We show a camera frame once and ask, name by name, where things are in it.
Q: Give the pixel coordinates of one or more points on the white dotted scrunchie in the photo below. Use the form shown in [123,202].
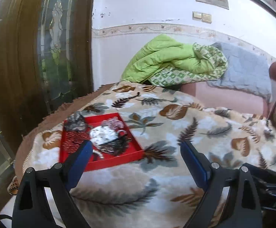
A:
[103,134]

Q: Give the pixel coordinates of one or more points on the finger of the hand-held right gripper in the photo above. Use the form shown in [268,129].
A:
[268,174]

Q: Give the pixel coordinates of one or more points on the green quilt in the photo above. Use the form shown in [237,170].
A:
[161,54]

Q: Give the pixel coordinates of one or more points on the wooden door with glass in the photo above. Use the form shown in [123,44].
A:
[14,64]

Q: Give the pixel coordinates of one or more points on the leopard print cloth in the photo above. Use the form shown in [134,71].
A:
[12,186]

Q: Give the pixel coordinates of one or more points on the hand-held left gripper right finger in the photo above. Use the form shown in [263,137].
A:
[194,166]

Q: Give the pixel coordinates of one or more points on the red shallow box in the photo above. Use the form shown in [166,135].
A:
[130,150]

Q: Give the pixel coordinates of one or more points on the grey quilted pillow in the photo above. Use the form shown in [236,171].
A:
[244,68]

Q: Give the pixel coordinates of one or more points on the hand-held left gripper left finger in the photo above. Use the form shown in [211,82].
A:
[78,163]

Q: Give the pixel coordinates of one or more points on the maroon plaid scrunchie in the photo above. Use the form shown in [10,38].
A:
[113,123]

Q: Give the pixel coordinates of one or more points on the black sheer scrunchie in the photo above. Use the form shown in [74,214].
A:
[77,122]

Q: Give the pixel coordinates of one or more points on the red polka dot scrunchie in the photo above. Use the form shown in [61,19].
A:
[75,140]

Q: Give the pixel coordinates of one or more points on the pink sofa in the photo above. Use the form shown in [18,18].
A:
[223,99]

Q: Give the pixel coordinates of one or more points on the leaf printed blanket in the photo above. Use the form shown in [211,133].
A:
[175,128]

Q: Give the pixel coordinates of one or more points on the gold wall switch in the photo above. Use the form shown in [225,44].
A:
[197,15]
[206,18]

